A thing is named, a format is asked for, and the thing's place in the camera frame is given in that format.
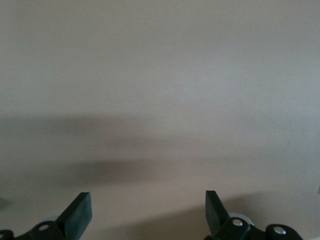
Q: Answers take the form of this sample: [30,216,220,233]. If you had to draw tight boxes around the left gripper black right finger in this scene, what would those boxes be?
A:
[204,190,251,240]

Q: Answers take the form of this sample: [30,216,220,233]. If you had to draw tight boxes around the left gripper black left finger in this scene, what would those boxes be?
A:
[16,191,93,240]

